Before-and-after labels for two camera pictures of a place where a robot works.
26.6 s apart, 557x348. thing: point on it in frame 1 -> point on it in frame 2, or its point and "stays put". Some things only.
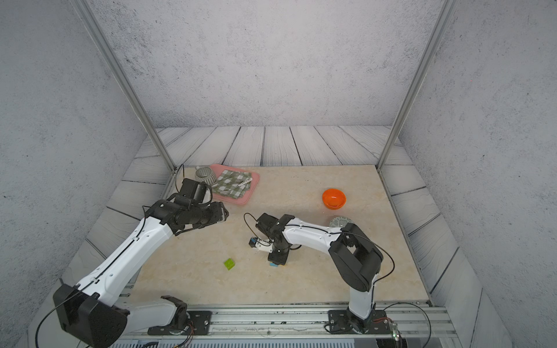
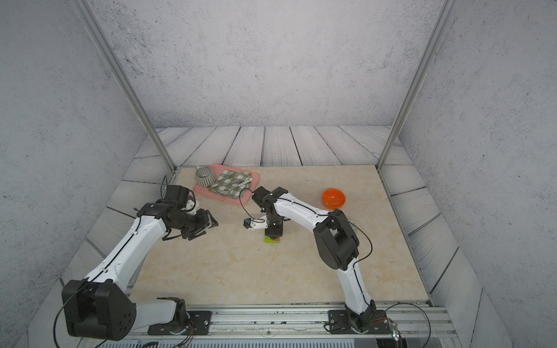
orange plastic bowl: (333, 199) stays put
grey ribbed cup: (205, 175) stays put
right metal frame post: (416, 83) stays put
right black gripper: (275, 259) -> (271, 233)
